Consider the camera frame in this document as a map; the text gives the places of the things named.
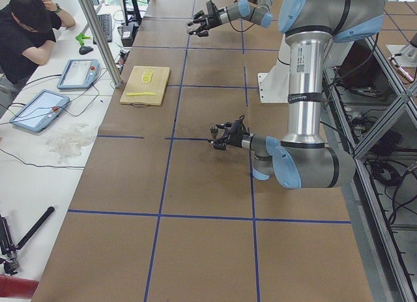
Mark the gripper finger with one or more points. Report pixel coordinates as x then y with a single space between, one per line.
203 31
199 18
219 144
224 126

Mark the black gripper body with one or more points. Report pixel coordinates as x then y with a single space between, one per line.
213 17
237 140

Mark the steel jigger shaker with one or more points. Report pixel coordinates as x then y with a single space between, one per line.
214 133

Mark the clear glass measuring cup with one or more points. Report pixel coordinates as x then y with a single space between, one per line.
191 28

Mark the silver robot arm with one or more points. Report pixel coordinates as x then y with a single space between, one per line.
257 12
301 159

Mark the lemon slice three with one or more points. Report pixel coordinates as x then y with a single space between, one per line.
146 78

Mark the black box on desk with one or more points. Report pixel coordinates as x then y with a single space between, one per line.
129 33

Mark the wooden cutting board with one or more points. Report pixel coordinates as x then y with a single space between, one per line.
157 84

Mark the yellow plastic knife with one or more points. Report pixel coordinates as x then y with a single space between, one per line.
143 93

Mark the black keyboard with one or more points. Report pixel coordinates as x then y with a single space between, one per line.
105 21

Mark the green plastic tool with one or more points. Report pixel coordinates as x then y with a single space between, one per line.
81 38

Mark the black computer mouse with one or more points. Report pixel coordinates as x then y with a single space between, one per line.
83 50

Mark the far teach pendant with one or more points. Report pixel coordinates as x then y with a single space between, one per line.
78 74

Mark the teach pendant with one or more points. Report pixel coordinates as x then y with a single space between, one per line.
78 74
39 112

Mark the crumpled white plastic wrap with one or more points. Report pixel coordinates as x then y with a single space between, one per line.
67 143

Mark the seated person in black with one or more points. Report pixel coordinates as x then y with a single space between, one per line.
27 37

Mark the near teach pendant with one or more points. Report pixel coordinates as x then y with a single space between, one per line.
39 112

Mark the black handheld tool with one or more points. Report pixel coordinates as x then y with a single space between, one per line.
9 249

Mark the red cylinder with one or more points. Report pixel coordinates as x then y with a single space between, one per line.
14 287

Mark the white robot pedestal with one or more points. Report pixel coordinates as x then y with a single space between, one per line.
282 83

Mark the aluminium frame post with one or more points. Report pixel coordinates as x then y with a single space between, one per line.
92 20

